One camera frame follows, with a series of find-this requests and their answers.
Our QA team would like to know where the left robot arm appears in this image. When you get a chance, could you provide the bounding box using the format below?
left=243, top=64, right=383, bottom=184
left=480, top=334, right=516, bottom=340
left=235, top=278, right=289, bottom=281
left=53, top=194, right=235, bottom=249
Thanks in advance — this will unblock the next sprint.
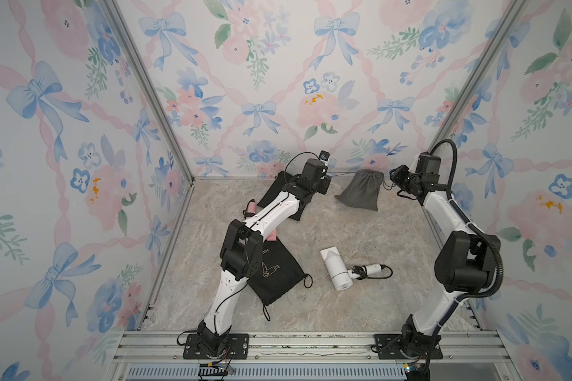
left=197, top=151, right=331, bottom=357

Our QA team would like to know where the pink hair dryer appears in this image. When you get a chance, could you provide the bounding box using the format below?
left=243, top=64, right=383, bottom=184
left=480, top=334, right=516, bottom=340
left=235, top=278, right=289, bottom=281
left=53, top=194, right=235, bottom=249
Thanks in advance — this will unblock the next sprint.
left=243, top=199, right=277, bottom=241

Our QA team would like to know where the aluminium front rail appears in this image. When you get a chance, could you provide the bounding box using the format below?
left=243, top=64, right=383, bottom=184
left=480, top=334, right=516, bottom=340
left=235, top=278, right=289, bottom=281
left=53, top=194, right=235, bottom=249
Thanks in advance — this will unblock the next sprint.
left=104, top=331, right=522, bottom=380

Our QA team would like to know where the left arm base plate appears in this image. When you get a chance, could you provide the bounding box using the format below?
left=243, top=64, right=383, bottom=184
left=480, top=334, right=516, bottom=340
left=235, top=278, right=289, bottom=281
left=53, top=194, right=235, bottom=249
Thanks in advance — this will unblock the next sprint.
left=183, top=333, right=249, bottom=360

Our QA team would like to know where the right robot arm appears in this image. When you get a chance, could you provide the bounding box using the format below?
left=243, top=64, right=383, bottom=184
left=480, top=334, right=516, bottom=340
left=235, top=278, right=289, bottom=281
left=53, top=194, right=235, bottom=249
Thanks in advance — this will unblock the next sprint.
left=390, top=152, right=500, bottom=358

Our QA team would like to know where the white hair dryer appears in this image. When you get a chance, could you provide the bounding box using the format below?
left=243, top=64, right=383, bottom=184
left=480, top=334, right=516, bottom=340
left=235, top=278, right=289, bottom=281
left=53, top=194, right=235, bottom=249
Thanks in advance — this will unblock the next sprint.
left=320, top=247, right=393, bottom=291

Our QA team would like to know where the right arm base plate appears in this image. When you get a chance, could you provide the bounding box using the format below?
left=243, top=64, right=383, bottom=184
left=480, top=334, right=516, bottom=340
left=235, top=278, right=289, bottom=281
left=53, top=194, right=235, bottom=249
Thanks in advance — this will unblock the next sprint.
left=372, top=333, right=431, bottom=360

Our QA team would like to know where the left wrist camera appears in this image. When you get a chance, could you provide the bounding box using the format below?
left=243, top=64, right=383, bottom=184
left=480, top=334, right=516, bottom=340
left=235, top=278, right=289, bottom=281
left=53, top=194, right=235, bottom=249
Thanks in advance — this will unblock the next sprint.
left=319, top=151, right=330, bottom=164

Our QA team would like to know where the black pouch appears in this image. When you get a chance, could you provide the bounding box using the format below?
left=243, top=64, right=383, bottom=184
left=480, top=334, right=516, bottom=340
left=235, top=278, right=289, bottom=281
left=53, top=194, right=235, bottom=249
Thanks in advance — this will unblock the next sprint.
left=249, top=238, right=314, bottom=322
left=256, top=170, right=311, bottom=222

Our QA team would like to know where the grey drawstring pouch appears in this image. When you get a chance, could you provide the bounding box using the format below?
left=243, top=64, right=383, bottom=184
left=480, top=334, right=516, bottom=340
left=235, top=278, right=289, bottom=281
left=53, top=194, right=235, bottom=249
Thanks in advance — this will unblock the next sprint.
left=335, top=169, right=385, bottom=211

